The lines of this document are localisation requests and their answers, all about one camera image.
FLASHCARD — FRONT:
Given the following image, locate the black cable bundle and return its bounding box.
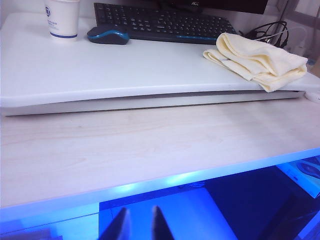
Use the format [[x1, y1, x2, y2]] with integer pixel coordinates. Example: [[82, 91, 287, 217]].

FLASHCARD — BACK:
[[238, 20, 290, 48]]

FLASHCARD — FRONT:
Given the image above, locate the white desk riser board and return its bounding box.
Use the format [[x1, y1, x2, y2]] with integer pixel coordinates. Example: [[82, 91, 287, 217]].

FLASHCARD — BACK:
[[0, 12, 320, 108]]

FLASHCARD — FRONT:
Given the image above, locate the white paper cup blue print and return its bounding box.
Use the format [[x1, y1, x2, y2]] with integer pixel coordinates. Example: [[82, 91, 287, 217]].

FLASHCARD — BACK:
[[44, 0, 81, 44]]

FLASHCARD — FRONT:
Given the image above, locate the black computer keyboard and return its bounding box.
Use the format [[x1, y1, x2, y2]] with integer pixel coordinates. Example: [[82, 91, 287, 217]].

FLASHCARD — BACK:
[[93, 2, 238, 46]]

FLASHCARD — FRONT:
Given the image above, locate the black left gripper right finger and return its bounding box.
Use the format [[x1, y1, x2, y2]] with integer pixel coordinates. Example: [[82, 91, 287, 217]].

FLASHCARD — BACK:
[[151, 205, 175, 240]]

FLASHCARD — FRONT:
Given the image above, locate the white desk riser base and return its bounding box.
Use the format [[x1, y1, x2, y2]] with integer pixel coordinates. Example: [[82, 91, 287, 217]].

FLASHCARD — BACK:
[[3, 90, 306, 117]]

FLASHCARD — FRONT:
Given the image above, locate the pale yellow cleaning cloth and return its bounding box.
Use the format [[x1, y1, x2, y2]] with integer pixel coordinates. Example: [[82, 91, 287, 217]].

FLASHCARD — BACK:
[[202, 32, 309, 93]]

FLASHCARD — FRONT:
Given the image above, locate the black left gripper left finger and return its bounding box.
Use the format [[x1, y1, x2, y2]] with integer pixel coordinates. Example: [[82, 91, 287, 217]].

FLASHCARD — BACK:
[[99, 207, 132, 240]]

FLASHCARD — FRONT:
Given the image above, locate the black blue computer mouse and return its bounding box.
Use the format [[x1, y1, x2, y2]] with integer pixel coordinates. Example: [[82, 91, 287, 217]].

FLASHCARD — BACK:
[[86, 24, 130, 46]]

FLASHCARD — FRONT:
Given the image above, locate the small white round object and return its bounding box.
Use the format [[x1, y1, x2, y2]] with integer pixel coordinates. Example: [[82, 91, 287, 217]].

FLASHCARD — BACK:
[[305, 91, 320, 103]]

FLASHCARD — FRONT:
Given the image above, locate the black computer monitor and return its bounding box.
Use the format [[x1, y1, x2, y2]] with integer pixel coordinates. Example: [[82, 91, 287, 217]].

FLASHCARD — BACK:
[[183, 0, 268, 15]]

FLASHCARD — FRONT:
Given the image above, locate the dark under-desk cabinet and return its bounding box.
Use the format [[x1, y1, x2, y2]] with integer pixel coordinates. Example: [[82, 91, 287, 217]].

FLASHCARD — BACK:
[[204, 166, 320, 240]]

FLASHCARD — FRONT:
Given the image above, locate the frosted glass partition panel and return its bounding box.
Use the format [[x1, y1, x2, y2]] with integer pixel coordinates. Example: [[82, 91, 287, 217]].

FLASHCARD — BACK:
[[279, 0, 320, 58]]

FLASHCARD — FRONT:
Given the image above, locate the white box blue picture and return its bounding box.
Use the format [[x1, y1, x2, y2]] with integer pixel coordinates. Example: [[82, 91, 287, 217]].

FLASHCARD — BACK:
[[276, 161, 320, 198]]

